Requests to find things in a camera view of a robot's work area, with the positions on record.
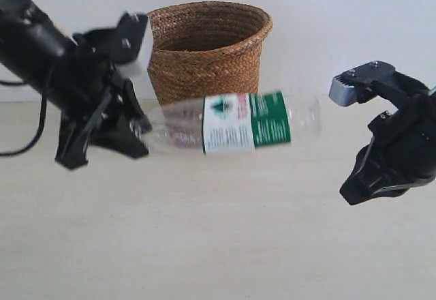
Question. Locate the brown woven wicker basket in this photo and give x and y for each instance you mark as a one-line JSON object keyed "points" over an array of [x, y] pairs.
{"points": [[206, 48]]}

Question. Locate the clear plastic bottle green label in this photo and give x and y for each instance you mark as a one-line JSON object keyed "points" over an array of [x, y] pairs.
{"points": [[233, 122]]}

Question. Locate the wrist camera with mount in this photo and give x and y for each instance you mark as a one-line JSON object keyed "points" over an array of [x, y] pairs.
{"points": [[374, 79], [119, 45]]}

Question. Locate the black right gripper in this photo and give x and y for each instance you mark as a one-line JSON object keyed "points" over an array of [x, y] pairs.
{"points": [[401, 157]]}

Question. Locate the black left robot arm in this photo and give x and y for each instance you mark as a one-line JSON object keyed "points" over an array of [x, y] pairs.
{"points": [[23, 28]]}

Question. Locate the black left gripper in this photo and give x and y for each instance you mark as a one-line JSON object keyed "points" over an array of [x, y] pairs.
{"points": [[97, 104]]}

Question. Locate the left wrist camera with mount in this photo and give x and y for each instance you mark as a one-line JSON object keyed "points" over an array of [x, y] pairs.
{"points": [[119, 45]]}

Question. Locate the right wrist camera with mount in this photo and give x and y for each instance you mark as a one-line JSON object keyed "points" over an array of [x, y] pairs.
{"points": [[374, 79]]}

